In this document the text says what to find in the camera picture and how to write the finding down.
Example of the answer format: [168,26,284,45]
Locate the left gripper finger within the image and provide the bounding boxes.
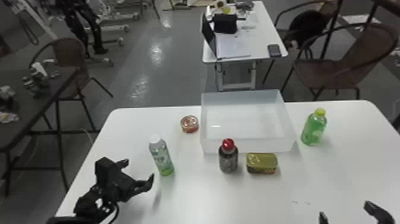
[133,173,155,194]
[115,158,130,170]

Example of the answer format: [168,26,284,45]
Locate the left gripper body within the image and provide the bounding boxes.
[107,175,140,202]

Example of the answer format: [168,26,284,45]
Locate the green bottle with white cap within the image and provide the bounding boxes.
[148,134,175,177]

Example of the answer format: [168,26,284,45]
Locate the red can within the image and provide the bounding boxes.
[180,114,200,134]

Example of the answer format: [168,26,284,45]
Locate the yellow can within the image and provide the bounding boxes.
[245,152,279,175]

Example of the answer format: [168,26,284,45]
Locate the dark bottle with red cap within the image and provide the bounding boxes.
[218,138,239,174]

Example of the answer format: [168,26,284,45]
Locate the green bottle with yellow cap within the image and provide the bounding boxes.
[300,107,328,147]

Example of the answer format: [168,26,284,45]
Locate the dark side table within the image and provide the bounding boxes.
[0,65,83,198]

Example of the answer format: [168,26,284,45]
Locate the clear box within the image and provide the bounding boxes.
[199,89,296,154]

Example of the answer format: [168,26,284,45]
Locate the brown chair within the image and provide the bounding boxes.
[280,21,399,101]
[29,37,114,133]

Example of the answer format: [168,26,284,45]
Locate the person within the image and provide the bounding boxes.
[55,0,109,56]

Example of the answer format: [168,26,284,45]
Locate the black laptop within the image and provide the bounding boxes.
[201,13,252,61]

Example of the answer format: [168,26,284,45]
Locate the black bag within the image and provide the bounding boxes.
[211,13,239,35]

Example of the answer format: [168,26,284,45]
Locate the black phone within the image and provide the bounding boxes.
[267,43,283,58]

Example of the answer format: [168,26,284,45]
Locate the white side table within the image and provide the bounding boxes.
[201,0,289,92]

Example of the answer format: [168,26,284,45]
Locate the black chair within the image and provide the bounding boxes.
[261,0,345,86]

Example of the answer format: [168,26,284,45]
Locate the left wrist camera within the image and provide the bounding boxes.
[95,157,123,189]

